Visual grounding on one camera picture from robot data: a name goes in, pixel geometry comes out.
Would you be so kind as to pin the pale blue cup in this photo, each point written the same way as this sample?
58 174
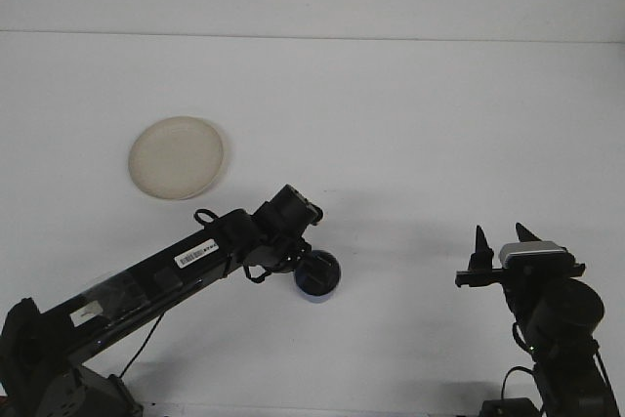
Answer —
320 296

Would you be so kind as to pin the pale round plate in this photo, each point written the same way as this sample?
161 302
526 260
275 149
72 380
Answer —
176 158

